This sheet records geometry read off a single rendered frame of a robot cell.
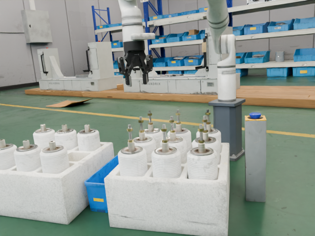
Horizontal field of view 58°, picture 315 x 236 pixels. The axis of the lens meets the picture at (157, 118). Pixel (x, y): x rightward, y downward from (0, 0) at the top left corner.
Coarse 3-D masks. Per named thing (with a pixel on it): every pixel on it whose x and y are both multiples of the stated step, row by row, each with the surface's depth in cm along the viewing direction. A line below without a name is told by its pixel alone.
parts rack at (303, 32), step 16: (160, 0) 695; (272, 0) 496; (288, 0) 480; (304, 0) 467; (144, 16) 666; (176, 16) 616; (192, 16) 593; (96, 32) 773; (112, 32) 815; (160, 32) 714; (272, 32) 507; (288, 32) 491; (304, 32) 477; (112, 48) 750; (160, 48) 725; (240, 64) 554; (256, 64) 536; (272, 64) 518; (288, 64) 502; (304, 64) 487
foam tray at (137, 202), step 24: (120, 192) 93; (144, 192) 90; (168, 192) 88; (192, 192) 86; (216, 192) 84; (120, 216) 95; (144, 216) 92; (168, 216) 90; (192, 216) 88; (216, 216) 86
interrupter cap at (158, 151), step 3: (159, 147) 96; (171, 147) 96; (174, 147) 95; (156, 150) 94; (159, 150) 94; (171, 150) 93; (174, 150) 93; (156, 153) 91; (159, 153) 91; (162, 153) 91; (165, 153) 91; (168, 153) 90; (171, 153) 90
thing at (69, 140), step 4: (72, 132) 128; (56, 136) 126; (60, 136) 125; (64, 136) 126; (68, 136) 126; (72, 136) 127; (76, 136) 131; (56, 140) 127; (60, 140) 126; (64, 140) 126; (68, 140) 126; (72, 140) 128; (76, 140) 130; (56, 144) 128; (60, 144) 126; (64, 144) 126; (68, 144) 127; (72, 144) 128; (76, 144) 130; (68, 148) 127; (72, 148) 128
